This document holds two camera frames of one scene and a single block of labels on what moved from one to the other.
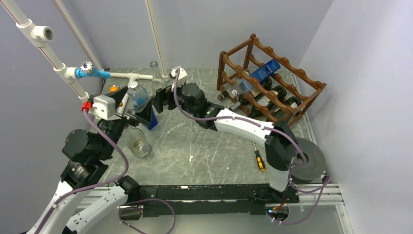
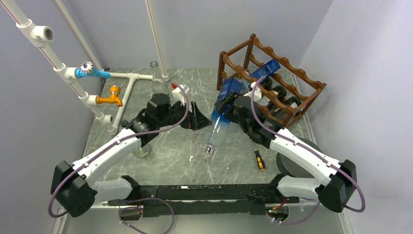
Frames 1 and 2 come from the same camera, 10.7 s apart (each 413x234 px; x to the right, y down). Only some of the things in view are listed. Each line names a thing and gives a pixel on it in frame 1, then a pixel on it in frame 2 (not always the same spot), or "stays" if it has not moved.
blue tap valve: [86, 68] stays
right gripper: [159, 99] to [229, 100]
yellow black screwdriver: [260, 161] stays
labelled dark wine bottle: [263, 101] to [267, 84]
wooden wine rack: [253, 79] stays
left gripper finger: [119, 96] to [200, 120]
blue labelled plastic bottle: [142, 104] to [221, 120]
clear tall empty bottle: [158, 81] stays
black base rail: [262, 200] stays
